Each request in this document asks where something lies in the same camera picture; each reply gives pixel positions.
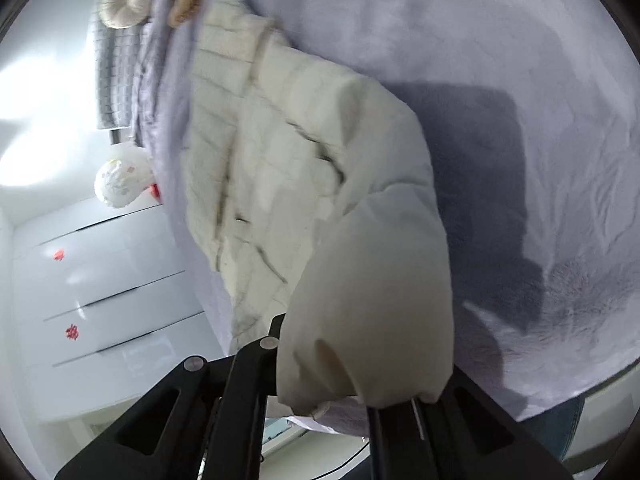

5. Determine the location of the lavender bed blanket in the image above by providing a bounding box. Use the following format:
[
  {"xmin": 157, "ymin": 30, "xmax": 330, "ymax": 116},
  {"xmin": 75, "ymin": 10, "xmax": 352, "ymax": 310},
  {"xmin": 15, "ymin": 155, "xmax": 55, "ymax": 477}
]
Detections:
[{"xmin": 131, "ymin": 0, "xmax": 640, "ymax": 437}]

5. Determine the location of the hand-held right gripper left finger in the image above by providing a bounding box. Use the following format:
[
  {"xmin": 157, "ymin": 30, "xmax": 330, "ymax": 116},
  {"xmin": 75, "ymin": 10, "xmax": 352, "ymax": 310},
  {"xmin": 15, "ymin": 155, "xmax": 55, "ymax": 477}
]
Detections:
[{"xmin": 54, "ymin": 314, "xmax": 287, "ymax": 480}]

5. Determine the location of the round cream pleated cushion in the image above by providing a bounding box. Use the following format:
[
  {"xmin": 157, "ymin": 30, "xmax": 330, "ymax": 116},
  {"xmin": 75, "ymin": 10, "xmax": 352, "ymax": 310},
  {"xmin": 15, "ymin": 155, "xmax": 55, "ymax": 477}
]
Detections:
[{"xmin": 99, "ymin": 0, "xmax": 159, "ymax": 30}]

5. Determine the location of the white printed plastic bag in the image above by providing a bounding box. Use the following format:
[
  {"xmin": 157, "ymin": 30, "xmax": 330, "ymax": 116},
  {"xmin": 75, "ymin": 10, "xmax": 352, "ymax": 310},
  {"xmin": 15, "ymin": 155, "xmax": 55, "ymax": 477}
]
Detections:
[{"xmin": 94, "ymin": 144, "xmax": 157, "ymax": 209}]

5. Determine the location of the white wardrobe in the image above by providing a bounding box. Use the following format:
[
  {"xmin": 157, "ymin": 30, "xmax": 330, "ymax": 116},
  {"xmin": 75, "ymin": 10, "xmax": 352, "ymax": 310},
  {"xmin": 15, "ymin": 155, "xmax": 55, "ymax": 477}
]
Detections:
[{"xmin": 0, "ymin": 192, "xmax": 238, "ymax": 423}]

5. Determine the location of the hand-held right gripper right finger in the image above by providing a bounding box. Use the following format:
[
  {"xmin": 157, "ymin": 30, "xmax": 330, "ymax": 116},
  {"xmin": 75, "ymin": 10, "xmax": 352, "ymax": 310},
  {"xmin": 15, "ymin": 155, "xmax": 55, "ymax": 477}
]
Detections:
[{"xmin": 366, "ymin": 364, "xmax": 573, "ymax": 480}]

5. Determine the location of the cream quilted puffer jacket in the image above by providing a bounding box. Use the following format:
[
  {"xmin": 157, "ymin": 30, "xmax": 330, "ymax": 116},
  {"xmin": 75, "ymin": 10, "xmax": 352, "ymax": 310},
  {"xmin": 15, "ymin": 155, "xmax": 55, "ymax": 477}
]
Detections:
[{"xmin": 184, "ymin": 0, "xmax": 457, "ymax": 417}]

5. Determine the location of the person's blue jeans leg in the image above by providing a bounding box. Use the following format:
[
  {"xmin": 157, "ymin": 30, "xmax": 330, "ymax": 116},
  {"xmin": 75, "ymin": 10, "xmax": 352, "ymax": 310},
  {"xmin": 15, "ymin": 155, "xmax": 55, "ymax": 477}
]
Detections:
[{"xmin": 522, "ymin": 394, "xmax": 587, "ymax": 463}]

